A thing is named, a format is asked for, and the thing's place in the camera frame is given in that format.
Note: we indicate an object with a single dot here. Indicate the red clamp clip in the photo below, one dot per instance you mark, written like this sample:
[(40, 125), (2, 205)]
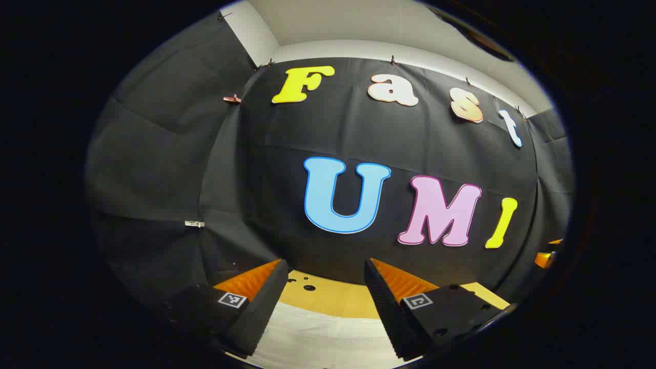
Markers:
[(231, 99)]

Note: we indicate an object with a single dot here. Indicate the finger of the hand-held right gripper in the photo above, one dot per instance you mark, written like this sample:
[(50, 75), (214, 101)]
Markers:
[(544, 259)]

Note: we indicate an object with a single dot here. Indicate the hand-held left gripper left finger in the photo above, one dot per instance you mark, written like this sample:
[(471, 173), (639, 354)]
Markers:
[(261, 312)]

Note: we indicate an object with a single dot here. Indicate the white jeans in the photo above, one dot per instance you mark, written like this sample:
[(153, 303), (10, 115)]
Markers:
[(323, 338)]

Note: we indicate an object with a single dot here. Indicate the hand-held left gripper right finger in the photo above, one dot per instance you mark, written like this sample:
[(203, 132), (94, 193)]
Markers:
[(392, 318)]

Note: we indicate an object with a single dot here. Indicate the silver metal clip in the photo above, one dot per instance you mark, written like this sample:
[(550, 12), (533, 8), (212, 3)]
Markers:
[(195, 224)]

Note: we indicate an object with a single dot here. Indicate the black backdrop cloth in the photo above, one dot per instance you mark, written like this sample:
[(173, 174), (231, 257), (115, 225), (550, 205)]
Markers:
[(266, 169)]

